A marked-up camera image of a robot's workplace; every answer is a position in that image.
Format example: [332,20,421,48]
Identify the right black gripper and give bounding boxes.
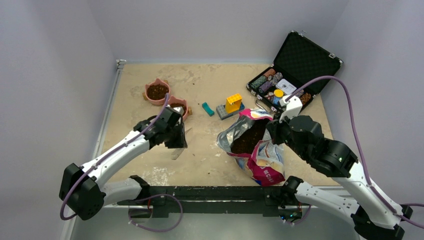
[265,110,309,161]

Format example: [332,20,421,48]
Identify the colourful pet food bag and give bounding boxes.
[217,108,286,187]

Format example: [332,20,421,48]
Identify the clear plastic scoop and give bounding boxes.
[171,127,192,160]

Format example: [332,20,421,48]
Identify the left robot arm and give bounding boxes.
[59,105,187,221]

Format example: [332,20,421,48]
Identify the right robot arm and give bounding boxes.
[266,115,413,240]

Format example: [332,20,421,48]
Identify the near pink pet bowl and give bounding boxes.
[167,95,193,121]

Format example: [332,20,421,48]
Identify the pink pet bowl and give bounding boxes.
[167,95,193,121]
[142,78,171,106]

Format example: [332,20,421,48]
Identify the far pink pet bowl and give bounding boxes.
[142,78,171,106]

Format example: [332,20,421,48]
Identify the teal toy brick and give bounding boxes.
[201,102,215,117]

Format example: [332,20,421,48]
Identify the grey blue toy brick base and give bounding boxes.
[215,103,245,120]

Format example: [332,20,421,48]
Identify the yellow toy brick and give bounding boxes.
[225,93,243,114]

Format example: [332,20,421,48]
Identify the black poker chip case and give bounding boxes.
[246,30,344,113]

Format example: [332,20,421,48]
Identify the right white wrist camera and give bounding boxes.
[279,95,303,123]

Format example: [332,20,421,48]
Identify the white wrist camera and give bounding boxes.
[279,95,303,123]
[172,106,185,116]

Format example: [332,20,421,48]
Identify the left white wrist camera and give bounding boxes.
[172,106,185,116]

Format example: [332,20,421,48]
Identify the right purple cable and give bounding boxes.
[285,75,424,220]

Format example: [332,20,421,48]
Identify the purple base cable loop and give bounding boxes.
[128,191,185,233]

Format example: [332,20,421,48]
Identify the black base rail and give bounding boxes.
[82,175,309,220]

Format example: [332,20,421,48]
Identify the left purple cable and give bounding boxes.
[59,93,171,222]

